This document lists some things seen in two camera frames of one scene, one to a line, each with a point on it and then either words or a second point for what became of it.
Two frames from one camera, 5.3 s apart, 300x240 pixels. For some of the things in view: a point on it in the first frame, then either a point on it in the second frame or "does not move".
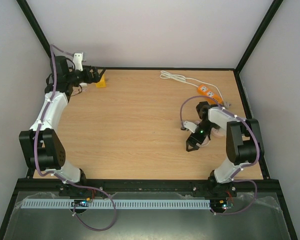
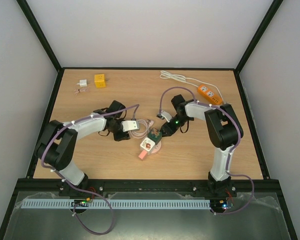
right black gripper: [193, 140] -> [165, 128]
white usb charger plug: [83, 85] does not move
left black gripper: [96, 78] -> [118, 137]
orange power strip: [203, 90] does not move
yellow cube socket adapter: [101, 84] does not move
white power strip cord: [165, 74] does not move
